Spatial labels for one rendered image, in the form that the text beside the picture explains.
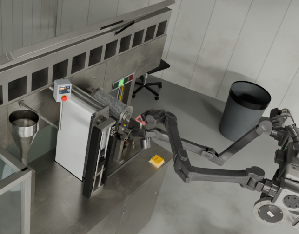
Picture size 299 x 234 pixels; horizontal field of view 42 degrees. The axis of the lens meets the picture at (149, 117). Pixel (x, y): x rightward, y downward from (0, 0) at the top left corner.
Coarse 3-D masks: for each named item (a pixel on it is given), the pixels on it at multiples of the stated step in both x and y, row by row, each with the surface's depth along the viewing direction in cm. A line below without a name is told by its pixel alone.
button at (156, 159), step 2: (154, 156) 272; (156, 156) 273; (158, 156) 273; (152, 158) 270; (154, 158) 271; (156, 158) 271; (158, 158) 272; (160, 158) 272; (162, 158) 273; (150, 160) 271; (152, 160) 269; (154, 160) 269; (156, 160) 270; (158, 160) 270; (160, 160) 271; (162, 160) 271; (154, 162) 269; (156, 162) 268; (158, 162) 268; (160, 162) 269; (156, 164) 269; (158, 164) 268
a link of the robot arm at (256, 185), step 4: (248, 180) 195; (252, 180) 193; (256, 180) 192; (264, 180) 194; (248, 184) 196; (252, 184) 194; (256, 184) 194; (260, 184) 192; (264, 184) 191; (256, 188) 194; (260, 188) 193
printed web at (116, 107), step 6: (102, 90) 256; (96, 96) 251; (102, 96) 251; (108, 96) 251; (102, 102) 249; (108, 102) 248; (114, 102) 248; (120, 102) 249; (114, 108) 245; (120, 108) 245; (108, 114) 230; (114, 114) 245; (90, 120) 220; (90, 126) 222; (90, 132) 224; (90, 138) 227; (84, 162) 240; (84, 168) 242; (84, 174) 245
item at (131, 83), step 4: (132, 80) 340; (128, 84) 344; (132, 84) 344; (128, 88) 346; (132, 88) 348; (124, 92) 351; (128, 92) 348; (132, 92) 352; (124, 96) 353; (128, 96) 350; (124, 100) 355; (128, 100) 354; (128, 104) 358
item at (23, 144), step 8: (16, 120) 192; (24, 120) 194; (16, 136) 183; (32, 136) 186; (16, 144) 191; (24, 144) 189; (24, 152) 195; (24, 160) 199; (32, 176) 208; (32, 184) 212; (32, 192) 216; (32, 200) 220
